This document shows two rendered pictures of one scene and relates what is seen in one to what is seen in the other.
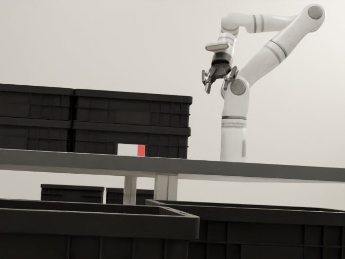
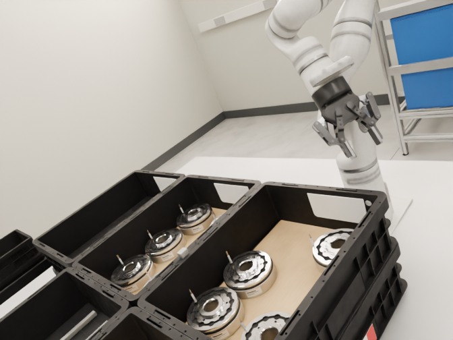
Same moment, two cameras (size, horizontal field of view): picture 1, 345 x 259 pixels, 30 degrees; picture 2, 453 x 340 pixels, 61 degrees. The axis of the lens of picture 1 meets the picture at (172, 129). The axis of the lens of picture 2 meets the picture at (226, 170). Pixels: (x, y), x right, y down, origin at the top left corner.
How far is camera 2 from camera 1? 1.98 m
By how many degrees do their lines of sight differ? 41
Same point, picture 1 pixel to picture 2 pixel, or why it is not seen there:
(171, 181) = not seen: outside the picture
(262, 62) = (357, 61)
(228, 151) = not seen: hidden behind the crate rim
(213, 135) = (52, 104)
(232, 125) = (374, 175)
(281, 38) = (364, 11)
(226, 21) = (296, 17)
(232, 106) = (367, 150)
